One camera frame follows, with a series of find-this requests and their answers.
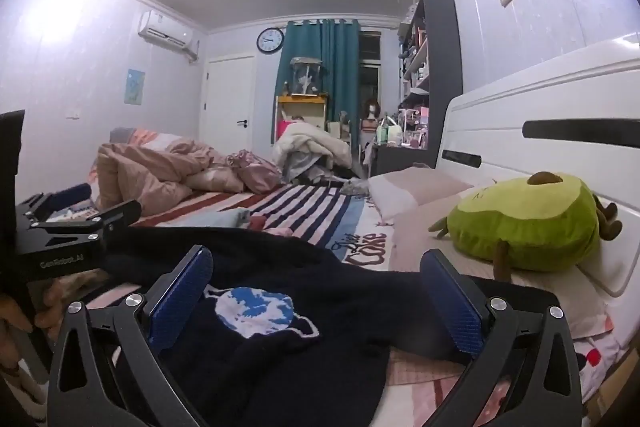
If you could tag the white light switch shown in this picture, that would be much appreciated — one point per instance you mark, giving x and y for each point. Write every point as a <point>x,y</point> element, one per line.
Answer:
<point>74,113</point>

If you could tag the window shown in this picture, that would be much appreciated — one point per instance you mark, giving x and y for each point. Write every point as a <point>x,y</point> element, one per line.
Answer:
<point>370,52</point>

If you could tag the white air conditioner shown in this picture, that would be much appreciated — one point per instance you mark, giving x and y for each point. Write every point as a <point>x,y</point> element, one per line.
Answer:
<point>167,32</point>

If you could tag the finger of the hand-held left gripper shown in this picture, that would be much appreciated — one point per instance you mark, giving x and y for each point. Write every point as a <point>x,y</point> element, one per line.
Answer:
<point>115,212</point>
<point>70,194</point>

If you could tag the pink quilt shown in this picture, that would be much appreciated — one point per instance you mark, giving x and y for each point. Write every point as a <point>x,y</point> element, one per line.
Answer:
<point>145,172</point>

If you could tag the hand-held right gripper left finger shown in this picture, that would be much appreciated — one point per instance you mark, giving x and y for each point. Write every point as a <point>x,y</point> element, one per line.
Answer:
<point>182,302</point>

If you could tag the pile of white clothes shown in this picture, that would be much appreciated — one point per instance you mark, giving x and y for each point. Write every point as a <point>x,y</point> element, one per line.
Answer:
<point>310,147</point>

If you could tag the navy sweater with planet print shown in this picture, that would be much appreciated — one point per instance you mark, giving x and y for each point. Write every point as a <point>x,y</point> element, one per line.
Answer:
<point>310,267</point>

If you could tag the pink navy striped sweater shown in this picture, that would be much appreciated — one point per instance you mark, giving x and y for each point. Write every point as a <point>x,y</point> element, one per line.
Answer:
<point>320,207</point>

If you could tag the dark grey bookshelf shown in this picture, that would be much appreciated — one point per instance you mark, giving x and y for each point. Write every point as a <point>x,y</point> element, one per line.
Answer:
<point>445,72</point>

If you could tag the green avocado plush toy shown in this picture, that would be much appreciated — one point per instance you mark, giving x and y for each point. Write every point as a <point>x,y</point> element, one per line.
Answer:
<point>520,227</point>

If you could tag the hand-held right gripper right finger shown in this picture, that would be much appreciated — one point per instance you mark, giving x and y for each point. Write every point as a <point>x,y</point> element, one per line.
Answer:
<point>454,302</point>

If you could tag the white bed headboard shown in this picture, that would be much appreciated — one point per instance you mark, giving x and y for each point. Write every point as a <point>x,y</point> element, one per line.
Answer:
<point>500,117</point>

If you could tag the glass display case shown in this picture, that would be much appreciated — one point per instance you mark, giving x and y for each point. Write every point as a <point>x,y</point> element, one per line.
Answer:
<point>306,77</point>

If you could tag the blue wall poster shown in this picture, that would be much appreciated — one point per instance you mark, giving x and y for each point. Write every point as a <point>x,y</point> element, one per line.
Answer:
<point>134,87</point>

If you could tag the mannequin head with wig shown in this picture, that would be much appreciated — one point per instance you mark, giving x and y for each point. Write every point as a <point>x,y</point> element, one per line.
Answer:
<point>371,112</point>

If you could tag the pale green container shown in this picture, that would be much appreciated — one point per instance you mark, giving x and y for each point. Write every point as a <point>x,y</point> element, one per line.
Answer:
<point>384,134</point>

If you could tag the small pink garment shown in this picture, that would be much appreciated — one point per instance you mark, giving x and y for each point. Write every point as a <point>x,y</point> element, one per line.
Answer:
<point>272,227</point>

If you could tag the person's left hand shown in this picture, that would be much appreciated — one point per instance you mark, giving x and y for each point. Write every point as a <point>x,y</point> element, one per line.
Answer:
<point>50,304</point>

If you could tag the white door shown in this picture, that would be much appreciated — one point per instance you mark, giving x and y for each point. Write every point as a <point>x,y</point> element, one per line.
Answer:
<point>230,102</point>

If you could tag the yellow shelf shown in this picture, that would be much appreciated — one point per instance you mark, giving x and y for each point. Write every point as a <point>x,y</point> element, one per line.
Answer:
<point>302,99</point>

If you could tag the light blue garment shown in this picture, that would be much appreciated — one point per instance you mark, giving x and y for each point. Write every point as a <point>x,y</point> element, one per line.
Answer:
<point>220,219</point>

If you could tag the pink satin cloth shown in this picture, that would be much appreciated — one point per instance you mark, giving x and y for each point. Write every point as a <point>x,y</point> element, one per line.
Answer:
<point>255,172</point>

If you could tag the teal curtain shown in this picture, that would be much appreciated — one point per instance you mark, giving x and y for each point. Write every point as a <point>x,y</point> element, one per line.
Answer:
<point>340,72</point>

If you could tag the small pink pillow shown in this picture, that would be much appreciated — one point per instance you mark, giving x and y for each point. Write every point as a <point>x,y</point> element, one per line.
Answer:
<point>420,187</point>

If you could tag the round wall clock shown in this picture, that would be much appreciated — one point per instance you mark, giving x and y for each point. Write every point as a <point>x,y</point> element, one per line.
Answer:
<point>270,41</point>

